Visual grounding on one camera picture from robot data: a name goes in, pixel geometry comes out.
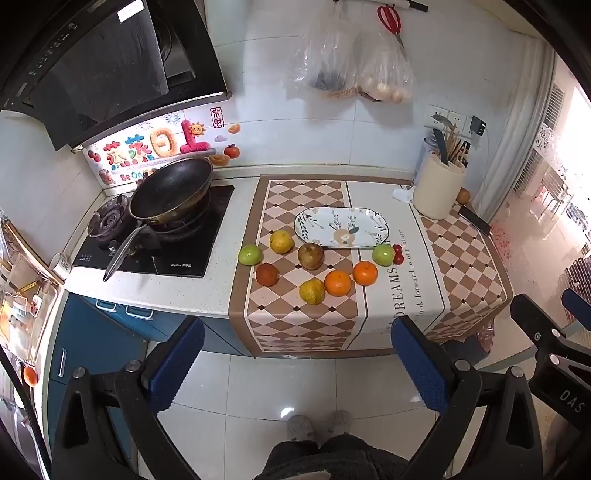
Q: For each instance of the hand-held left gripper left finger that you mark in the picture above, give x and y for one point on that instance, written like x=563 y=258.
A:
x=180 y=360

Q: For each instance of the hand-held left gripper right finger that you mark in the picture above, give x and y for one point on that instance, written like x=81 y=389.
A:
x=418 y=364

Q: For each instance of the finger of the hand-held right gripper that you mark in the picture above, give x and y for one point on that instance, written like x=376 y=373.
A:
x=577 y=302
x=531 y=314

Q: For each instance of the green apple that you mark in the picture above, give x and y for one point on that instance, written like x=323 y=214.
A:
x=383 y=254
x=250 y=254

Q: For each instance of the yellow lemon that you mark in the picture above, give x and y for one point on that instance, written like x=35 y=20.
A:
x=281 y=241
x=312 y=291

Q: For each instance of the brown pear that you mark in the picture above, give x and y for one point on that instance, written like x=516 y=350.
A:
x=310 y=256

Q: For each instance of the floral oval plate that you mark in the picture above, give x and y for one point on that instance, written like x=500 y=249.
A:
x=341 y=227

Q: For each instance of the checkered table mat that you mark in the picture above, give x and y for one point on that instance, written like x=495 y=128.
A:
x=369 y=295

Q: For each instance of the grey slipper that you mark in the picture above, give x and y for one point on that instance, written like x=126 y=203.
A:
x=300 y=427
x=339 y=422

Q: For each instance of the black gas stove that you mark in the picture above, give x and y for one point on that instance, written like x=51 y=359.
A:
x=184 y=249

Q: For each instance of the dark red orange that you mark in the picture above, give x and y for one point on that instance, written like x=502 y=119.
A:
x=267 y=274

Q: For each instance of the person's dark pants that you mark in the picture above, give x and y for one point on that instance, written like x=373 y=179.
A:
x=332 y=459

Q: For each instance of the white cup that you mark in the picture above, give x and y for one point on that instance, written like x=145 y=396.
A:
x=60 y=265

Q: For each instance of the cream utensil holder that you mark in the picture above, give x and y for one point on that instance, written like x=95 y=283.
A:
x=438 y=189

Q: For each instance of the white tissue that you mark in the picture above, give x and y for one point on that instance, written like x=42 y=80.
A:
x=404 y=194

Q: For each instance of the black frying pan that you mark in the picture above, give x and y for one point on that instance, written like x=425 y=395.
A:
x=171 y=187

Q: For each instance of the white curtain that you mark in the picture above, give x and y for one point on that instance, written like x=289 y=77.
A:
x=521 y=129

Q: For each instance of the bundle of chopsticks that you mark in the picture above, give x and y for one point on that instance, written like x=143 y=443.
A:
x=457 y=147

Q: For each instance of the black spatula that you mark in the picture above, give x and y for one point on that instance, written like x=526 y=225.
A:
x=441 y=147

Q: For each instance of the black plug adapter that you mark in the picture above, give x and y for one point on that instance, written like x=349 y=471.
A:
x=477 y=125

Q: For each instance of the clear plastic bag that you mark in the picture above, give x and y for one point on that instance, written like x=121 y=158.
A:
x=385 y=69
x=323 y=60

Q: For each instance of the black range hood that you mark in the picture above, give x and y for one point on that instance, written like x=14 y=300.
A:
x=101 y=60

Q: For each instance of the red scissors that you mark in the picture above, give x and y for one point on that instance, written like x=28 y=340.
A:
x=390 y=21

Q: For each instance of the white wall socket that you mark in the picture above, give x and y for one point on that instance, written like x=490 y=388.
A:
x=436 y=115
x=456 y=122

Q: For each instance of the colourful wall sticker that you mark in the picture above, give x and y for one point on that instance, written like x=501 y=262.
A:
x=152 y=147

